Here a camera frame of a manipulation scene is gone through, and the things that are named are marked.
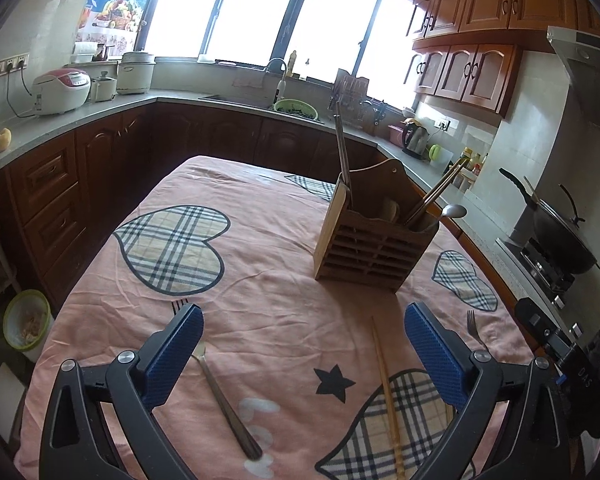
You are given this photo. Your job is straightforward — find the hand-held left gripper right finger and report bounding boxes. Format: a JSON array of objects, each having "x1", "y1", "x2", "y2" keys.
[{"x1": 403, "y1": 302, "x2": 572, "y2": 480}]

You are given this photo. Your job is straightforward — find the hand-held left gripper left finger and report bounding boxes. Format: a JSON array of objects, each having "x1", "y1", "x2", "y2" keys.
[{"x1": 39, "y1": 303, "x2": 205, "y2": 480}]

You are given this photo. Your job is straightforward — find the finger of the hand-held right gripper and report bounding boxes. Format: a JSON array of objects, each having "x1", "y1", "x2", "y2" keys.
[{"x1": 515, "y1": 298, "x2": 566, "y2": 361}]

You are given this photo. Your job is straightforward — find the long metal fork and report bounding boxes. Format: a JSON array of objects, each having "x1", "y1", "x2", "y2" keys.
[{"x1": 171, "y1": 298, "x2": 263, "y2": 461}]

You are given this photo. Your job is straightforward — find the wooden utensil holder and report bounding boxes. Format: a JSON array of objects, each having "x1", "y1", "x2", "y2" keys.
[{"x1": 313, "y1": 158, "x2": 441, "y2": 293}]

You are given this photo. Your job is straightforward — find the metal chopstick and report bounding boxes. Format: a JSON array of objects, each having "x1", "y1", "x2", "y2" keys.
[{"x1": 405, "y1": 160, "x2": 466, "y2": 226}]

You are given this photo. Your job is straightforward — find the small metal fork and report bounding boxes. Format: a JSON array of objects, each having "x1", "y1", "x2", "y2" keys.
[{"x1": 466, "y1": 309, "x2": 490, "y2": 352}]

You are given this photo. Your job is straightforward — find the plain wooden chopstick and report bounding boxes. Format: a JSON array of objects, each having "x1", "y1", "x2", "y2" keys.
[{"x1": 370, "y1": 316, "x2": 407, "y2": 480}]

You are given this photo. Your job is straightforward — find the black wok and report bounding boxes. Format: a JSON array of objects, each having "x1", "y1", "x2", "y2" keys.
[{"x1": 498, "y1": 167, "x2": 600, "y2": 275}]

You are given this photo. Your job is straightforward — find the pink heart-print blanket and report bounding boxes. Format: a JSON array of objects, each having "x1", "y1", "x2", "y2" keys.
[{"x1": 12, "y1": 154, "x2": 536, "y2": 480}]

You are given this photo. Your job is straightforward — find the metal spoon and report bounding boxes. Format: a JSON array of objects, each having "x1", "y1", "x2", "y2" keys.
[{"x1": 420, "y1": 203, "x2": 468, "y2": 231}]

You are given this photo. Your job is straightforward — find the white-lined trash bin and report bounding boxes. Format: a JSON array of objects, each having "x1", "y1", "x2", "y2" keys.
[{"x1": 3, "y1": 289, "x2": 51, "y2": 363}]

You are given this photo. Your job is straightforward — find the white spice jar set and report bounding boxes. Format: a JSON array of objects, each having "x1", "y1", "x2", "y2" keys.
[{"x1": 452, "y1": 167, "x2": 478, "y2": 193}]

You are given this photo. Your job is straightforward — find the light wooden chopstick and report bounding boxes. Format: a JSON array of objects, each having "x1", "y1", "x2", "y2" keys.
[{"x1": 415, "y1": 157, "x2": 471, "y2": 228}]

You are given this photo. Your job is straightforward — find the white box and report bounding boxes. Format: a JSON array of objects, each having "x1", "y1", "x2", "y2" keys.
[{"x1": 0, "y1": 362, "x2": 28, "y2": 441}]

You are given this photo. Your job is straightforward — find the green-lid white pitcher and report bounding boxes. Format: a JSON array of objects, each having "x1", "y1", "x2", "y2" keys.
[{"x1": 427, "y1": 143, "x2": 453, "y2": 167}]

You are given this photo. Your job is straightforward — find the wooden base cabinets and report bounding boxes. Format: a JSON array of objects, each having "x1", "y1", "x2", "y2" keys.
[{"x1": 0, "y1": 100, "x2": 481, "y2": 311}]

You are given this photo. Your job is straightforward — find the steel electric kettle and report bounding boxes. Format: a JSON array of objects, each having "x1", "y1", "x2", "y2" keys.
[{"x1": 401, "y1": 122, "x2": 429, "y2": 158}]

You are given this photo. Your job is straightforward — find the metal dish rack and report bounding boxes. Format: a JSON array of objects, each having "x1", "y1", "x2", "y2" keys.
[{"x1": 330, "y1": 77, "x2": 381, "y2": 128}]

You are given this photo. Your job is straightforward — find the steel kitchen sink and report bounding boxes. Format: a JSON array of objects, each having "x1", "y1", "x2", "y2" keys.
[{"x1": 198, "y1": 92, "x2": 326, "y2": 126}]

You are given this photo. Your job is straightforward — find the steel range hood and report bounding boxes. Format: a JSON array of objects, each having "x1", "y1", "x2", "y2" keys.
[{"x1": 546, "y1": 26, "x2": 600, "y2": 106}]

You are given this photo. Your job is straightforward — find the small white cooker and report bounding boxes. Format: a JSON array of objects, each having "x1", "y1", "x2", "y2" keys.
[{"x1": 90, "y1": 71, "x2": 118, "y2": 103}]

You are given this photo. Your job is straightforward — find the green colander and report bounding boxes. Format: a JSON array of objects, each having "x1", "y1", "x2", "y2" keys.
[{"x1": 272, "y1": 98, "x2": 318, "y2": 121}]

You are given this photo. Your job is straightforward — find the wooden cutting board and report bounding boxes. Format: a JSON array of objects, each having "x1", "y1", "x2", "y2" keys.
[{"x1": 335, "y1": 67, "x2": 370, "y2": 96}]

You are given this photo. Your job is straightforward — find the white electric pot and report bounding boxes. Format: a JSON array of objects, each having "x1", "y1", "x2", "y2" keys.
[{"x1": 116, "y1": 50, "x2": 157, "y2": 96}]

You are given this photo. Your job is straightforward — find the pink and white rice cooker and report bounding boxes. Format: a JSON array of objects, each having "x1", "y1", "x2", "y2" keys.
[{"x1": 32, "y1": 68, "x2": 92, "y2": 117}]

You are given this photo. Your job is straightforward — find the chrome kitchen faucet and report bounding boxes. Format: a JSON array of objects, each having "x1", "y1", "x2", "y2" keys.
[{"x1": 262, "y1": 57, "x2": 289, "y2": 108}]

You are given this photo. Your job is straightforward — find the large kitchen window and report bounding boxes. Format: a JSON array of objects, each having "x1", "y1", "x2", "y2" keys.
[{"x1": 140, "y1": 0, "x2": 421, "y2": 106}]

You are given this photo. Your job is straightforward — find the short wooden wall cabinets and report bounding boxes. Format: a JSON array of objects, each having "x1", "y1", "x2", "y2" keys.
[{"x1": 404, "y1": 42, "x2": 523, "y2": 118}]

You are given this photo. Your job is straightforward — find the black power cable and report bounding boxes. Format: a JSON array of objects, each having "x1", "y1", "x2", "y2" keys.
[{"x1": 5, "y1": 67, "x2": 41, "y2": 118}]

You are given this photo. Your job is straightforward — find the double wall outlet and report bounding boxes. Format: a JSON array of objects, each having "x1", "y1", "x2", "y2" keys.
[{"x1": 0, "y1": 53, "x2": 31, "y2": 79}]

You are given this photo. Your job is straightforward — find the fruit and palm wall poster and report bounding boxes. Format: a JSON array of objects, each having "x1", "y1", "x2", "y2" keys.
[{"x1": 75, "y1": 0, "x2": 163, "y2": 50}]

